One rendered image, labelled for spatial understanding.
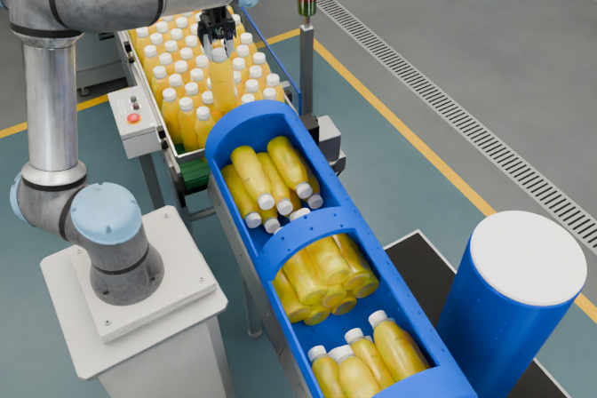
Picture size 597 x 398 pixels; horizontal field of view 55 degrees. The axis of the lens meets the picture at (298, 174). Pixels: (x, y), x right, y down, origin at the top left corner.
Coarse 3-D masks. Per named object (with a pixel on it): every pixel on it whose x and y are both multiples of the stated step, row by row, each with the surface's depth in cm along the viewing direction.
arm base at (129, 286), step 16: (144, 256) 113; (160, 256) 121; (96, 272) 113; (112, 272) 110; (128, 272) 112; (144, 272) 114; (160, 272) 119; (96, 288) 115; (112, 288) 113; (128, 288) 113; (144, 288) 115; (112, 304) 116; (128, 304) 116
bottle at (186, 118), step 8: (184, 112) 172; (192, 112) 173; (184, 120) 173; (192, 120) 173; (184, 128) 175; (192, 128) 175; (184, 136) 178; (192, 136) 178; (184, 144) 182; (192, 144) 180
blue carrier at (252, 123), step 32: (224, 128) 147; (256, 128) 157; (288, 128) 162; (224, 160) 160; (320, 160) 140; (224, 192) 144; (320, 192) 156; (288, 224) 124; (320, 224) 123; (352, 224) 125; (256, 256) 130; (288, 256) 122; (384, 256) 123; (384, 288) 134; (288, 320) 119; (352, 320) 137; (416, 320) 110; (448, 352) 110; (416, 384) 99; (448, 384) 101
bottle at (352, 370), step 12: (348, 360) 113; (360, 360) 113; (348, 372) 111; (360, 372) 110; (372, 372) 113; (348, 384) 110; (360, 384) 109; (372, 384) 109; (348, 396) 110; (360, 396) 108
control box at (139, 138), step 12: (108, 96) 172; (120, 96) 172; (120, 108) 168; (132, 108) 168; (144, 108) 168; (120, 120) 165; (144, 120) 165; (120, 132) 161; (132, 132) 162; (144, 132) 163; (156, 132) 166; (132, 144) 165; (144, 144) 166; (156, 144) 168; (132, 156) 168
